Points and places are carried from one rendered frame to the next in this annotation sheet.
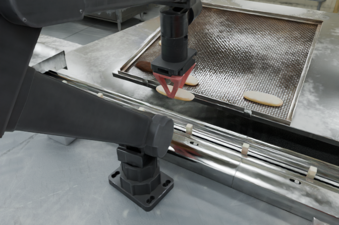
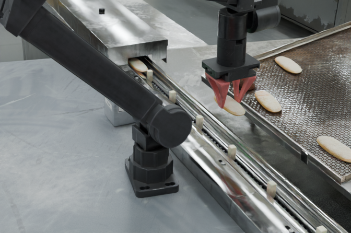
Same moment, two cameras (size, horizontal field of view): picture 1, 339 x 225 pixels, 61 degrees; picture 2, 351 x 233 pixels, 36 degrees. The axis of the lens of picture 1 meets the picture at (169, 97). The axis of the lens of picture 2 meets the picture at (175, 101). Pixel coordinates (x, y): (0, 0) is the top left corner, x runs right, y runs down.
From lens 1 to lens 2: 0.59 m
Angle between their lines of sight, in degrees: 30
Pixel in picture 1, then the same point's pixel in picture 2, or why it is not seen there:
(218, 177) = (221, 199)
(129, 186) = (132, 167)
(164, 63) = (213, 64)
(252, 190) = (243, 221)
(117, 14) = not seen: hidden behind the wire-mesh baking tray
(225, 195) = (218, 219)
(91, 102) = (88, 50)
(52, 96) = (56, 32)
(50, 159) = (93, 131)
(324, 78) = not seen: outside the picture
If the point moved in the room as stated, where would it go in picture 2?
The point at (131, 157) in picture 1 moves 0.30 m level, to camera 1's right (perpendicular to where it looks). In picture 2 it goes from (140, 136) to (285, 193)
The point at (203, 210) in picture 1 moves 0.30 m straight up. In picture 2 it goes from (185, 219) to (192, 66)
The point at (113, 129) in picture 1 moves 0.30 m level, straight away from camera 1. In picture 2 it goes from (107, 84) to (170, 30)
